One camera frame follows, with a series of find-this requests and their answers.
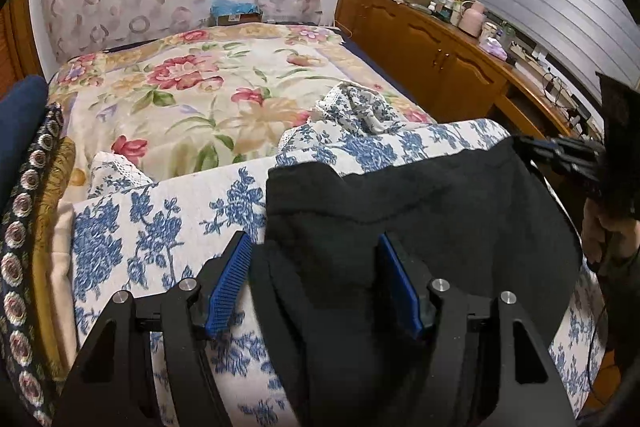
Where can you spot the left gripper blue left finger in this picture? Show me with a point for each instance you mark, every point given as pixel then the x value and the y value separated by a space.
pixel 221 280

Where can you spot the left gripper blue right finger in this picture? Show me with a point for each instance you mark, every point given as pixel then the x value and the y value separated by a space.
pixel 405 282

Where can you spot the black t-shirt white script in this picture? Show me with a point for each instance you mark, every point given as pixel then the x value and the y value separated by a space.
pixel 504 261

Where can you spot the person's right hand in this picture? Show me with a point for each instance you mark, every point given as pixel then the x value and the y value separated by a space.
pixel 605 237

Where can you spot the blue white floral bedsheet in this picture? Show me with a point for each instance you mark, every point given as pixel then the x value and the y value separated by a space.
pixel 132 234

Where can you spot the purple small pouch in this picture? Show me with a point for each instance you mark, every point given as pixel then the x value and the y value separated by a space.
pixel 494 48

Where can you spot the brown wooden sideboard cabinet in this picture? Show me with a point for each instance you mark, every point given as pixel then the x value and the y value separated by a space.
pixel 445 71

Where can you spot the floral red beige blanket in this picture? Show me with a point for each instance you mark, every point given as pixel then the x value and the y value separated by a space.
pixel 205 98

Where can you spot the pink thermos jug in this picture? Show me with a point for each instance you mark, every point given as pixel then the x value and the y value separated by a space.
pixel 472 18

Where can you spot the dark circle patterned cloth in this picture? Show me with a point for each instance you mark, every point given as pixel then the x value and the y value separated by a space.
pixel 21 349

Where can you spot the navy blue folded cloth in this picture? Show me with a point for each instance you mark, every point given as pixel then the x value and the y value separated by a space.
pixel 22 110

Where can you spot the blue item on box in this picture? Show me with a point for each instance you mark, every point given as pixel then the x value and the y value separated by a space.
pixel 230 12

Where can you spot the brown louvered wardrobe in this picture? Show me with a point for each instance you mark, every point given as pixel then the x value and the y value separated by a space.
pixel 18 53

